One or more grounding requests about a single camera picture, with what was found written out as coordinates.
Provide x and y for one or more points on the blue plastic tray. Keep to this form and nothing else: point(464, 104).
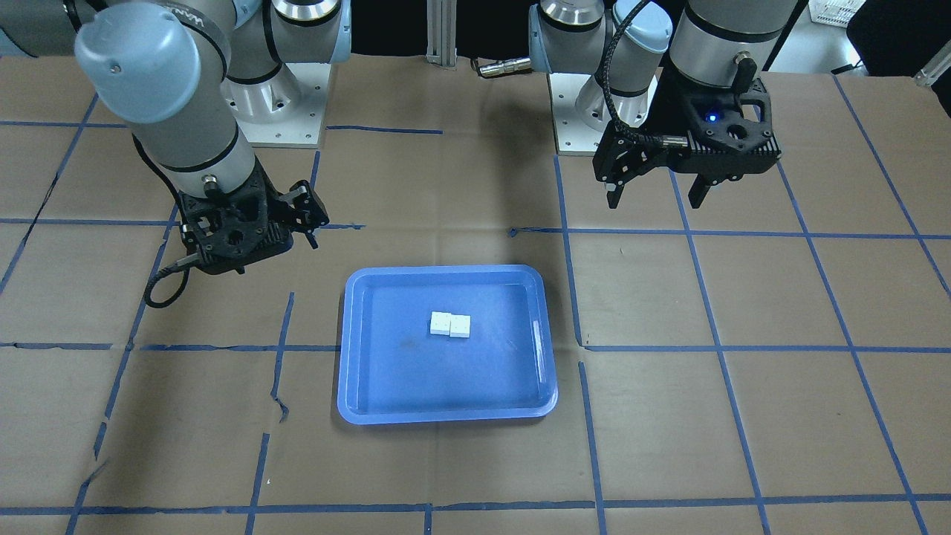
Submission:
point(393, 371)

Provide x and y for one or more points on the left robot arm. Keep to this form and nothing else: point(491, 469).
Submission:
point(623, 45)

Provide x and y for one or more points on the white block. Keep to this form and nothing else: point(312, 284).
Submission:
point(440, 323)
point(459, 326)

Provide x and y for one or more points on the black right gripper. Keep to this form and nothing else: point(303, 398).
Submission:
point(299, 211)

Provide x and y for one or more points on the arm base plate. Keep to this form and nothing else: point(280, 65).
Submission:
point(580, 115)
point(285, 111)

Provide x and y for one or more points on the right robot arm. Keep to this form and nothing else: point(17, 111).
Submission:
point(186, 77)

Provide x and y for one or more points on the aluminium frame post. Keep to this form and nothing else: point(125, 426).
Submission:
point(441, 33)

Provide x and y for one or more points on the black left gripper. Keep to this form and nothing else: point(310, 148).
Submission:
point(677, 104)

